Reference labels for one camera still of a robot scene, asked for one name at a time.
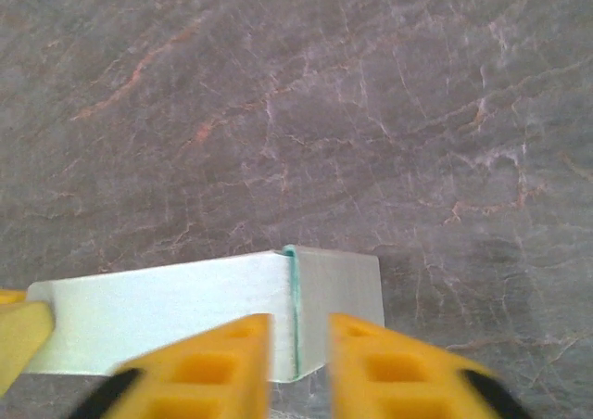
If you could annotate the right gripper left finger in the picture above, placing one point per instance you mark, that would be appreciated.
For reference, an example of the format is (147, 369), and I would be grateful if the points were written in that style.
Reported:
(208, 372)

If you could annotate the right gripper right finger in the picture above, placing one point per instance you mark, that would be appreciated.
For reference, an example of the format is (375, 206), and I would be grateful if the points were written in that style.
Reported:
(394, 377)

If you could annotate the light blue paper box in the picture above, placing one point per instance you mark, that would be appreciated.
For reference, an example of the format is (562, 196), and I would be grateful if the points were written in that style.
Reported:
(162, 317)

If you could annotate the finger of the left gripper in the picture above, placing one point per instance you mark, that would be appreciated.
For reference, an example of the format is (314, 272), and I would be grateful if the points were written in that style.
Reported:
(23, 331)

